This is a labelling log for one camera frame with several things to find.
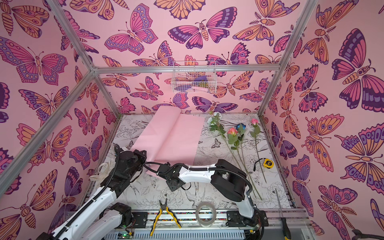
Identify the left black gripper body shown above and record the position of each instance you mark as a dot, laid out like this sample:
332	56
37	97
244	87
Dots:
137	162

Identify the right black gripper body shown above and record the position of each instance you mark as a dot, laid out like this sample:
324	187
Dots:
166	173

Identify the purple pink wrapping paper sheet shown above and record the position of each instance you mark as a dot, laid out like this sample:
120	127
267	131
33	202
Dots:
171	137

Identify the white fake rose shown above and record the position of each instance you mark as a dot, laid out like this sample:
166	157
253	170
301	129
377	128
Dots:
217	127

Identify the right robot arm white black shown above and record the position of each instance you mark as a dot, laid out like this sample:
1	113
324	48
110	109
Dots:
226	178

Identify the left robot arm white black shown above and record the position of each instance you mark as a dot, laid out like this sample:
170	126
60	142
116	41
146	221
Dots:
100	214

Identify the pink orange fake rose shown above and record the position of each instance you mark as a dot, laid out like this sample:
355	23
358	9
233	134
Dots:
237	146

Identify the blue fake rose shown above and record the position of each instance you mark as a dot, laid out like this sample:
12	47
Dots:
241	129

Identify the small pink fake rose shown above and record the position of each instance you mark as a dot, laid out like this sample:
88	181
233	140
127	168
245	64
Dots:
254	133

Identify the cream ribbon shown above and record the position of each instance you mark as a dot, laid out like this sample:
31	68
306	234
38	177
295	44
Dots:
102	172

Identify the clear tape roll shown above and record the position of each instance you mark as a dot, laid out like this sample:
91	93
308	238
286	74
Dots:
206	214

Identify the yellow tape measure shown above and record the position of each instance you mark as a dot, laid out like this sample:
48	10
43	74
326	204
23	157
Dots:
264	162

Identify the black yellow screwdriver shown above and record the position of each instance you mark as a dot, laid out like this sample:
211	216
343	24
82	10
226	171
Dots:
285	228

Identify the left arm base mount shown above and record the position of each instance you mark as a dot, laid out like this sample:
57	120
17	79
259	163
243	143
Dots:
135	220

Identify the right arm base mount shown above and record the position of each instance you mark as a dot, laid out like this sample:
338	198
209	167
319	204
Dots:
259	219

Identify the white wire basket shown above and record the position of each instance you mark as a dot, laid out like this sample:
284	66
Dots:
195	76

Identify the aluminium front rail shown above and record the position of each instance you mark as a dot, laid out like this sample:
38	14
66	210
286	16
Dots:
166	229

